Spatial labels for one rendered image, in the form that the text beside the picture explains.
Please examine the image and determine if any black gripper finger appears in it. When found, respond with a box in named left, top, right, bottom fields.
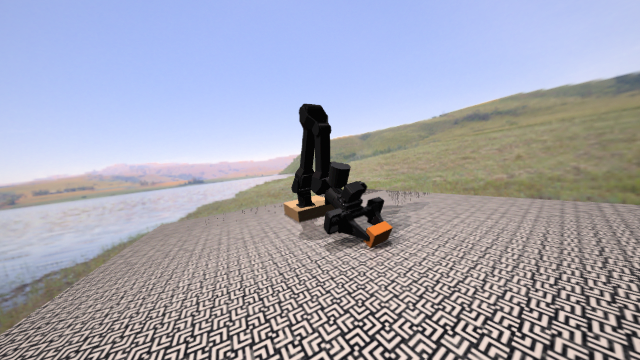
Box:
left=367, top=203, right=384, bottom=226
left=338, top=212, right=370, bottom=241

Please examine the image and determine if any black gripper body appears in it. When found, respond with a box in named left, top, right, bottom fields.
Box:
left=324, top=192, right=385, bottom=235

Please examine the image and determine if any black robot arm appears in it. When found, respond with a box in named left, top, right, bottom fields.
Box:
left=291, top=103, right=368, bottom=210

